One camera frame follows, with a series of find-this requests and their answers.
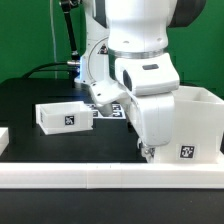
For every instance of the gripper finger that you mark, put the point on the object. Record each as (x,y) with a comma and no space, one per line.
(147,152)

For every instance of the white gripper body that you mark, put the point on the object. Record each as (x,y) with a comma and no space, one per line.
(152,117)

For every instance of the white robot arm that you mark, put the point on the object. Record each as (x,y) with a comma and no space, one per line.
(128,63)

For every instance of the white rear drawer box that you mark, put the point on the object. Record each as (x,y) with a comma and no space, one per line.
(64,117)

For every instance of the fiducial marker sheet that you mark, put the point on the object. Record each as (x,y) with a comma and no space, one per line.
(118,112)

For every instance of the white block at left edge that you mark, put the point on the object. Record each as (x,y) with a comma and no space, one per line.
(4,139)

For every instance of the white drawer cabinet frame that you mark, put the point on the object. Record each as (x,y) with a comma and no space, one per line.
(198,128)

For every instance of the white front barrier rail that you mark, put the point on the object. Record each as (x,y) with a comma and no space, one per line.
(111,175)

